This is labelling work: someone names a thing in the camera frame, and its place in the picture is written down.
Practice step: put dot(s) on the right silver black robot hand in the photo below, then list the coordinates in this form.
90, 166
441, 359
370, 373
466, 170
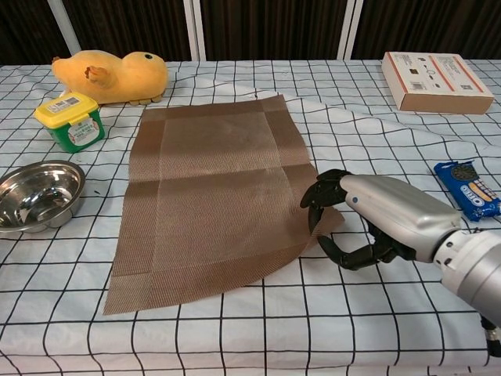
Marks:
391, 207

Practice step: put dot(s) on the white orange cardboard box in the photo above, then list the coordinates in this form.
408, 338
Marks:
434, 78

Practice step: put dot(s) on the white black checked tablecloth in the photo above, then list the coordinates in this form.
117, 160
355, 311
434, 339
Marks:
235, 344

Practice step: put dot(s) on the yellow duck plush toy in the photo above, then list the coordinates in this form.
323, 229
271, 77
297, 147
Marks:
129, 78

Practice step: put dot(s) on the blue Oreo cookie pack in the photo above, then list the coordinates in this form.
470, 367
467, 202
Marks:
473, 188

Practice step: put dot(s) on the white partition post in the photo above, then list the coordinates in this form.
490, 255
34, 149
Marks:
350, 29
195, 29
64, 27

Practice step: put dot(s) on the brown woven placemat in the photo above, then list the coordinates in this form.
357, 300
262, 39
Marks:
215, 211

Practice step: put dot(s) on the right silver-grey robot arm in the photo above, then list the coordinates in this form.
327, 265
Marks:
477, 266

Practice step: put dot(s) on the stainless steel bowl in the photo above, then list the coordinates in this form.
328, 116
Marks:
39, 196

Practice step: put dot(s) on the green container with yellow lid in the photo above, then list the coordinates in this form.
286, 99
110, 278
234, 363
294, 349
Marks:
74, 125

